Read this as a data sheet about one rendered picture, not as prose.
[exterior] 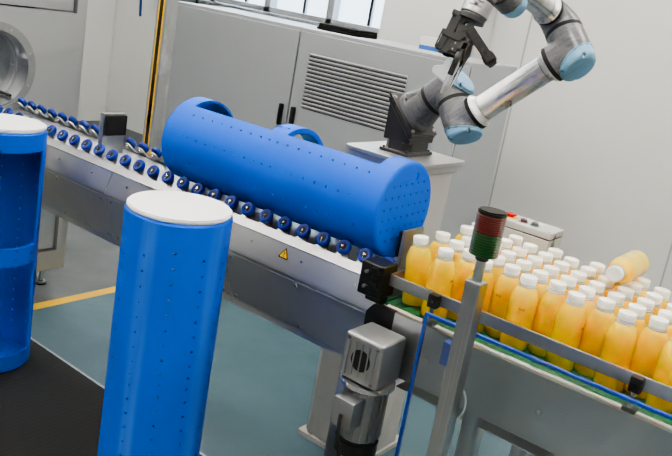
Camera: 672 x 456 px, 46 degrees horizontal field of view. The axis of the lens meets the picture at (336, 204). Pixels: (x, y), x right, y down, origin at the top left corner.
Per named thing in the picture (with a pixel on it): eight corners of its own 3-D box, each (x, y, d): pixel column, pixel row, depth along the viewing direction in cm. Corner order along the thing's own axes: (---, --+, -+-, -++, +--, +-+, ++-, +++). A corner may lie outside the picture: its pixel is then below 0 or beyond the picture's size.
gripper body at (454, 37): (437, 55, 212) (457, 13, 211) (466, 67, 210) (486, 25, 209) (432, 48, 204) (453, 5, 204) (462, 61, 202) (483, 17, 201)
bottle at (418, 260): (400, 305, 206) (406, 244, 202) (402, 297, 212) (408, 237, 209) (426, 308, 205) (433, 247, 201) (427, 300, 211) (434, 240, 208)
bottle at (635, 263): (619, 254, 206) (597, 264, 193) (643, 246, 202) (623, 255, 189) (629, 278, 205) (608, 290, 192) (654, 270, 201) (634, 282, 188)
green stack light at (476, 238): (476, 247, 174) (481, 226, 173) (503, 257, 171) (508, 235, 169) (462, 251, 169) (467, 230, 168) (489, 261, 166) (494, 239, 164)
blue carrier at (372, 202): (218, 173, 287) (227, 95, 279) (421, 249, 238) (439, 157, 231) (156, 181, 265) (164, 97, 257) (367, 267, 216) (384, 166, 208)
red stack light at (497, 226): (481, 226, 173) (485, 208, 172) (508, 235, 169) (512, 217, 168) (467, 229, 168) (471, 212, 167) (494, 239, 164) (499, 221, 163)
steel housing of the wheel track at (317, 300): (21, 173, 363) (26, 99, 355) (418, 358, 242) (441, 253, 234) (-40, 178, 340) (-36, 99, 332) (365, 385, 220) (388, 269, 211)
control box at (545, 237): (495, 241, 245) (503, 209, 242) (556, 262, 234) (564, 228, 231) (480, 245, 237) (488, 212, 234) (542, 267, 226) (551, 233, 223)
